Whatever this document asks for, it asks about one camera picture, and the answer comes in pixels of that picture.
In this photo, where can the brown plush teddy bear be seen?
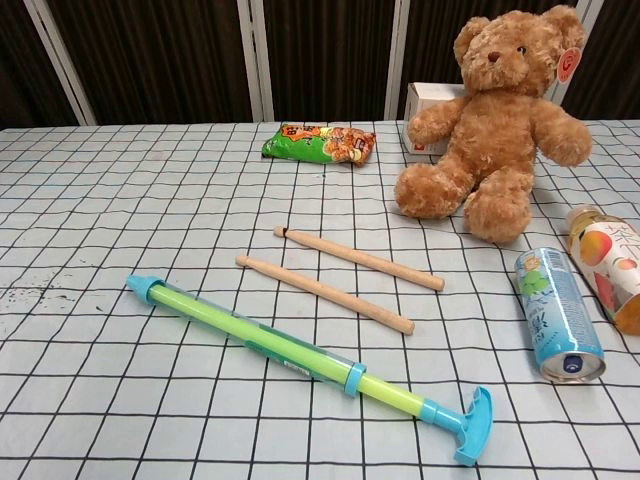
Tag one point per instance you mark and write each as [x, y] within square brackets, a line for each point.
[490, 130]

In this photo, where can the wooden drumstick dark-ringed tip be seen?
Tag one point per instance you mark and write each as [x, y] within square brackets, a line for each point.
[360, 258]

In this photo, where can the plain wooden drumstick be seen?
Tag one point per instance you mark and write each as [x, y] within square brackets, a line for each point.
[325, 294]

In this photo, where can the green snack bag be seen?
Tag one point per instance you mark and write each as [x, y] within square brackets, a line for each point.
[320, 142]

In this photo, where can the blue green water pump toy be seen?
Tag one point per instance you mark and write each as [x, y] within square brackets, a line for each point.
[225, 320]

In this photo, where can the white black checkered tablecloth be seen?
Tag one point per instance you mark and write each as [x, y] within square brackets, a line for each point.
[150, 200]

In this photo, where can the white cardboard box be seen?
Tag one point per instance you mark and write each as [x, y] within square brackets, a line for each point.
[431, 95]

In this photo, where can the light blue drink can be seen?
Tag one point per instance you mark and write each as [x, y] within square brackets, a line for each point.
[555, 310]

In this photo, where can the fruit tea plastic bottle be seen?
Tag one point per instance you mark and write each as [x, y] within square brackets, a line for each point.
[610, 260]

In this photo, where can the round red-white hang tag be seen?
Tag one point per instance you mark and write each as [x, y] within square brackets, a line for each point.
[569, 62]

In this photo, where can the dark folding screen white frame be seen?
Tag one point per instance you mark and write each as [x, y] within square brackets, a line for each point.
[150, 50]

